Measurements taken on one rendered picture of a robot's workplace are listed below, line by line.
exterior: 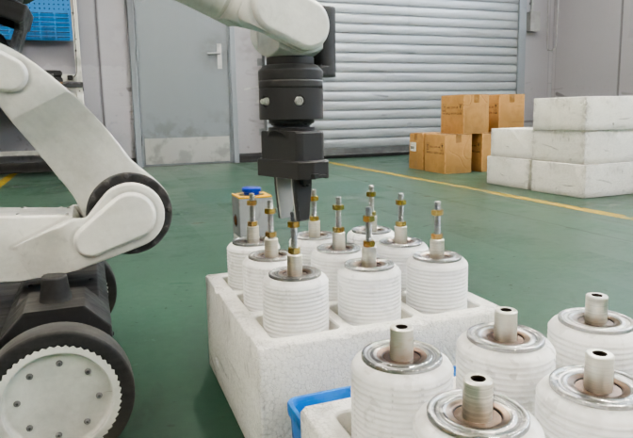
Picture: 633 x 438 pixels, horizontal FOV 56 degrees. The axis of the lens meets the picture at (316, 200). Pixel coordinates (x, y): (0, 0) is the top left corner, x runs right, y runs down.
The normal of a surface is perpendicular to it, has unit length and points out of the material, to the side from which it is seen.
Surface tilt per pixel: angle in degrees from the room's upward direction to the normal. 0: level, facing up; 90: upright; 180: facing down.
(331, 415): 0
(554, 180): 90
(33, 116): 112
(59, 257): 101
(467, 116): 90
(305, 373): 90
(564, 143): 90
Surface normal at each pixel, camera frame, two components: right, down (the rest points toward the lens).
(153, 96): 0.36, 0.13
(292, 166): -0.74, 0.11
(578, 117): -0.93, 0.07
